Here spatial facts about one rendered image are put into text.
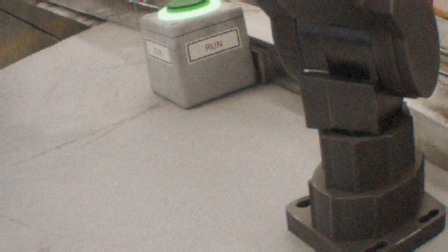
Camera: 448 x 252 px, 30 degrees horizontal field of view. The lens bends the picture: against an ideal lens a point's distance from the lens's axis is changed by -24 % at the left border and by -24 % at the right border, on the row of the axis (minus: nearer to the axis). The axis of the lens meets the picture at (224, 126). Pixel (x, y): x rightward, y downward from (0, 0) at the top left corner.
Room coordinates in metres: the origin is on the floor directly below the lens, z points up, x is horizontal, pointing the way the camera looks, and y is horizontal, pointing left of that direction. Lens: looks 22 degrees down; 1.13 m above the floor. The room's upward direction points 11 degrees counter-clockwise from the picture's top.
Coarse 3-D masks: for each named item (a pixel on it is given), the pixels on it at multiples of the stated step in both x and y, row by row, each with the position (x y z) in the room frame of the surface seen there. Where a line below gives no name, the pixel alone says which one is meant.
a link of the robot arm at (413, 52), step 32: (256, 0) 0.55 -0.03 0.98; (288, 0) 0.52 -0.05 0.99; (320, 0) 0.50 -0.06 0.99; (352, 0) 0.49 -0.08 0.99; (384, 0) 0.49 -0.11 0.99; (416, 0) 0.53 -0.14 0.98; (288, 32) 0.55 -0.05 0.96; (384, 32) 0.51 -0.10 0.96; (416, 32) 0.52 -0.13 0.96; (288, 64) 0.56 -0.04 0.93; (384, 64) 0.51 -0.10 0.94; (416, 64) 0.51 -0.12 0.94; (416, 96) 0.52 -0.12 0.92
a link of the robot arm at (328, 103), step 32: (320, 32) 0.54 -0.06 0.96; (352, 32) 0.52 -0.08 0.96; (320, 64) 0.54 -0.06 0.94; (352, 64) 0.53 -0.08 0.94; (320, 96) 0.53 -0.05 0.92; (352, 96) 0.52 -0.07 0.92; (384, 96) 0.52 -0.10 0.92; (320, 128) 0.53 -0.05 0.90; (352, 128) 0.52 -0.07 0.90; (384, 128) 0.51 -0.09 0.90
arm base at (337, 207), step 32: (352, 160) 0.51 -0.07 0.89; (384, 160) 0.51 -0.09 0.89; (416, 160) 0.53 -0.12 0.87; (320, 192) 0.53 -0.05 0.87; (352, 192) 0.51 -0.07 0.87; (384, 192) 0.50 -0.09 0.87; (416, 192) 0.51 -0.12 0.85; (288, 224) 0.57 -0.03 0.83; (320, 224) 0.53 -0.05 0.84; (352, 224) 0.50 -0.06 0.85; (384, 224) 0.50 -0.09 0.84; (416, 224) 0.50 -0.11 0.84
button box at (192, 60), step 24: (144, 24) 0.87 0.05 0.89; (168, 24) 0.83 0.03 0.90; (192, 24) 0.82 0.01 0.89; (216, 24) 0.83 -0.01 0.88; (240, 24) 0.84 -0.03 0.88; (144, 48) 0.87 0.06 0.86; (168, 48) 0.82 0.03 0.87; (192, 48) 0.82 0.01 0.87; (216, 48) 0.83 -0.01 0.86; (240, 48) 0.84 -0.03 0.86; (168, 72) 0.83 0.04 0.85; (192, 72) 0.82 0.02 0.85; (216, 72) 0.83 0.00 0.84; (240, 72) 0.84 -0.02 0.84; (264, 72) 0.84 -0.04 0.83; (168, 96) 0.84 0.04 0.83; (192, 96) 0.82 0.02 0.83; (216, 96) 0.83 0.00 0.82
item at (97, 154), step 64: (64, 64) 1.05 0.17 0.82; (128, 64) 0.98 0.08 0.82; (0, 128) 0.88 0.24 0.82; (64, 128) 0.84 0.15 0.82; (128, 128) 0.80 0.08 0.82; (192, 128) 0.78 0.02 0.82; (256, 128) 0.75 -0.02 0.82; (0, 192) 0.71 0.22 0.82; (64, 192) 0.69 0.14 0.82; (128, 192) 0.68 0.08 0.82; (192, 192) 0.66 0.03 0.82; (256, 192) 0.64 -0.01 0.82
